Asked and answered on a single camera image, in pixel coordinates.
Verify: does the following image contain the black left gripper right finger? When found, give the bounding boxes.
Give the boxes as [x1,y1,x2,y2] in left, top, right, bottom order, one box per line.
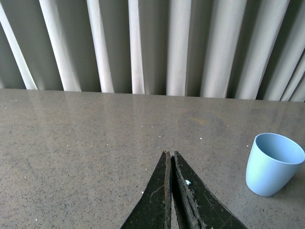
[172,151,246,229]

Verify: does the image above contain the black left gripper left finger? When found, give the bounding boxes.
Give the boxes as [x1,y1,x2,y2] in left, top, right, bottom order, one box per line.
[122,151,172,229]

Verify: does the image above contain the blue plastic cup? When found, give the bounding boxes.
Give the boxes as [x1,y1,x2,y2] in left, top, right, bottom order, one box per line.
[246,133,305,197]

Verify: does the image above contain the grey pleated curtain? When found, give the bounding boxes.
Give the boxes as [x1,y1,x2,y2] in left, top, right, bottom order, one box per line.
[0,0,305,102]

